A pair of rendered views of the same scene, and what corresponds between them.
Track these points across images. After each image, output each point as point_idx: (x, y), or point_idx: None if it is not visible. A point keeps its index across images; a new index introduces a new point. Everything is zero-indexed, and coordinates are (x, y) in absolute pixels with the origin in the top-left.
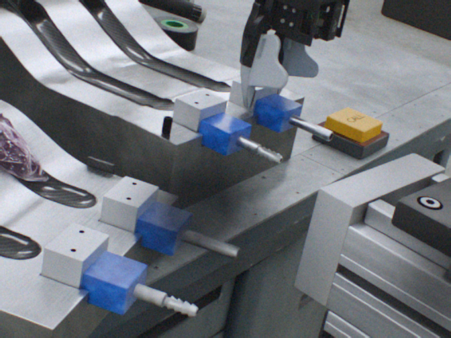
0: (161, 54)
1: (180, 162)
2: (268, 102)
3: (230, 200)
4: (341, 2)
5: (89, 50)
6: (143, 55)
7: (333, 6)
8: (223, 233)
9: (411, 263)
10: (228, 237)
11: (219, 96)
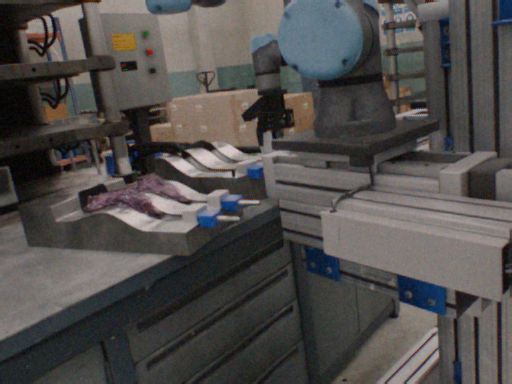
0: (239, 159)
1: (241, 185)
2: None
3: (270, 199)
4: (289, 112)
5: (209, 163)
6: (232, 161)
7: (286, 114)
8: (265, 208)
9: (292, 166)
10: (267, 208)
11: (258, 163)
